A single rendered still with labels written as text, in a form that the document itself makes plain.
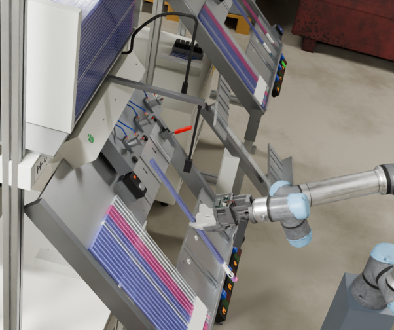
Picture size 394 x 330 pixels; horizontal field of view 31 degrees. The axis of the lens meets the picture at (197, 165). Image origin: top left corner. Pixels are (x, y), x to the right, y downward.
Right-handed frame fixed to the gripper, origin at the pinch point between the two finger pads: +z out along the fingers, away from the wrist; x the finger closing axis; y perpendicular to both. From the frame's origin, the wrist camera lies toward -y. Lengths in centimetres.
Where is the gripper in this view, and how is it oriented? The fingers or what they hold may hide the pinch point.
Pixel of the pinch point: (194, 223)
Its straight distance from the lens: 216.7
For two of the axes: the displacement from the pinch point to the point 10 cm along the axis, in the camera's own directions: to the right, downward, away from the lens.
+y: -3.1, -8.0, -5.1
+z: -9.3, 1.3, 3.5
